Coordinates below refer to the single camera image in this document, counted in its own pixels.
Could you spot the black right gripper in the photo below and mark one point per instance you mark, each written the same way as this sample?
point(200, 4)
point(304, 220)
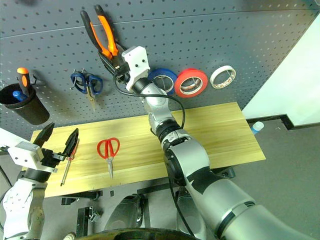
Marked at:
point(123, 72)

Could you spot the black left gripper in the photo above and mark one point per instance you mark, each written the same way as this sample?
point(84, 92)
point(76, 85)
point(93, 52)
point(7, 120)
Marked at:
point(50, 160)

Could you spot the orange black pliers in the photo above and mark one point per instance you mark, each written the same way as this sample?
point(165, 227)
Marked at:
point(105, 28)

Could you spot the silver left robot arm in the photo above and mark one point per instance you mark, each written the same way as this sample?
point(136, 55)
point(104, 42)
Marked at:
point(20, 200)

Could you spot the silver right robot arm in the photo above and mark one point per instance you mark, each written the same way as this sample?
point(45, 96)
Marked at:
point(190, 155)

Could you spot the blue tape roll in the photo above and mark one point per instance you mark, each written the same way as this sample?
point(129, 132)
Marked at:
point(162, 72)

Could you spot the red tape roll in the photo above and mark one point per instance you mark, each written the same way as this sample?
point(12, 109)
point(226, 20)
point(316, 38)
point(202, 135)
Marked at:
point(180, 85)

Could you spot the dark grey pegboard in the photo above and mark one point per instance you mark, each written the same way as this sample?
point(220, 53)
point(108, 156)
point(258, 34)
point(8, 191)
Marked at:
point(200, 37)

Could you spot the white tape roll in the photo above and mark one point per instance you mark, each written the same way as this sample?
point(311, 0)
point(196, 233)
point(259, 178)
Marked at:
point(214, 75)

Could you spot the black tool cup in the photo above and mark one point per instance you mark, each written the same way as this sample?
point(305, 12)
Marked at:
point(32, 110)

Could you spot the table caster wheel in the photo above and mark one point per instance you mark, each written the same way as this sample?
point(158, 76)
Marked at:
point(93, 216)

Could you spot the white capped blue bottle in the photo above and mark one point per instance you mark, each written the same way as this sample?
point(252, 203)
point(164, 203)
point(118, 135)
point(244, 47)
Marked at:
point(257, 127)

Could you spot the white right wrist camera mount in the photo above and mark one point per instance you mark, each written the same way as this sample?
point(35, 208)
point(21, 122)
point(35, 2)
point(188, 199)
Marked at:
point(137, 60)

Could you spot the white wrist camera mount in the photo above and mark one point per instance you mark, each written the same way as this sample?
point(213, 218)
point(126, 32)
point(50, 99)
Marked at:
point(137, 60)
point(25, 153)

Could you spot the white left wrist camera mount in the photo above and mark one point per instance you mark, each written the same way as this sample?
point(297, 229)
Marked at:
point(25, 153)

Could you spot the black metal table frame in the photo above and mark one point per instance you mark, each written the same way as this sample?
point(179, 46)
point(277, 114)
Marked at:
point(150, 188)

